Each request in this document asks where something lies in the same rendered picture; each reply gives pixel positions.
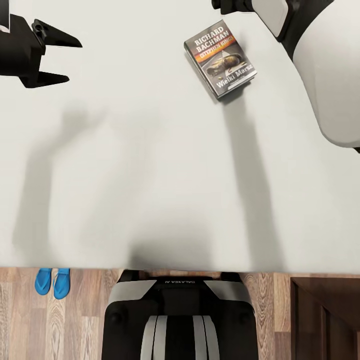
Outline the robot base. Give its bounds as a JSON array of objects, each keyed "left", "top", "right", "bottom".
[{"left": 101, "top": 269, "right": 259, "bottom": 360}]

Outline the hardback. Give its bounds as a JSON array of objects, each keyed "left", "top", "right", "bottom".
[{"left": 183, "top": 20, "right": 257, "bottom": 100}]

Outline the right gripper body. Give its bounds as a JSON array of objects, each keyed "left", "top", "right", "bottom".
[{"left": 220, "top": 0, "right": 252, "bottom": 15}]

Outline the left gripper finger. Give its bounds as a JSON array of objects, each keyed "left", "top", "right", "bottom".
[
  {"left": 31, "top": 18, "right": 83, "bottom": 56},
  {"left": 36, "top": 71, "right": 70, "bottom": 88}
]

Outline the sandal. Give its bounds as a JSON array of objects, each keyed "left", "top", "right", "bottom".
[
  {"left": 53, "top": 268, "right": 71, "bottom": 300},
  {"left": 34, "top": 268, "right": 52, "bottom": 296}
]

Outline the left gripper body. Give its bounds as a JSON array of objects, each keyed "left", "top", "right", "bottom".
[{"left": 0, "top": 13, "right": 43, "bottom": 89}]

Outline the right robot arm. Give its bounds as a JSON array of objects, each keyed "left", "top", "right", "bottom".
[{"left": 211, "top": 0, "right": 360, "bottom": 154}]

